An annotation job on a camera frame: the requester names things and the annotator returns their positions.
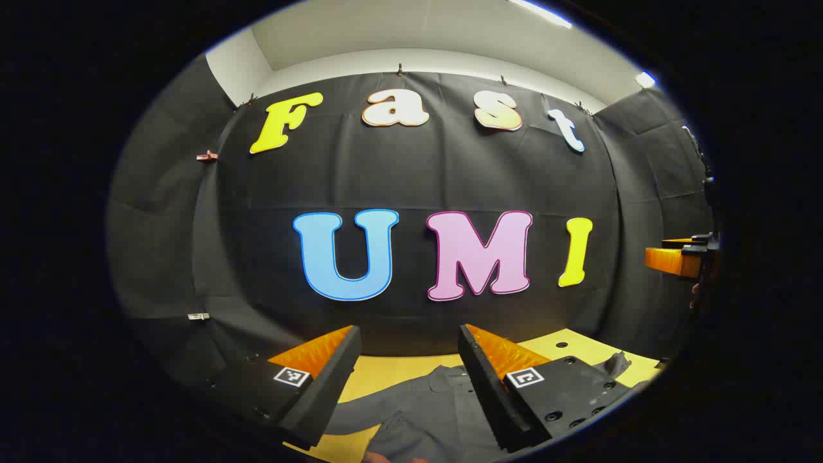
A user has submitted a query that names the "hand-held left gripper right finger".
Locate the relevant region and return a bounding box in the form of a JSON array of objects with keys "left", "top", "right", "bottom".
[{"left": 458, "top": 323, "right": 634, "bottom": 454}]

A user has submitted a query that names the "grey polo shirt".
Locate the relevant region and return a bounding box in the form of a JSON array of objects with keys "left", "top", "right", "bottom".
[{"left": 321, "top": 350, "right": 634, "bottom": 463}]

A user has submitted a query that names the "black backdrop cloth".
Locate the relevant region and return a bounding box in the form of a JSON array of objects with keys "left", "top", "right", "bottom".
[{"left": 106, "top": 55, "right": 718, "bottom": 393}]

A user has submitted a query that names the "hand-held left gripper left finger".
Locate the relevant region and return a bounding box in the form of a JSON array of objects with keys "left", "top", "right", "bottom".
[{"left": 203, "top": 325, "right": 363, "bottom": 451}]

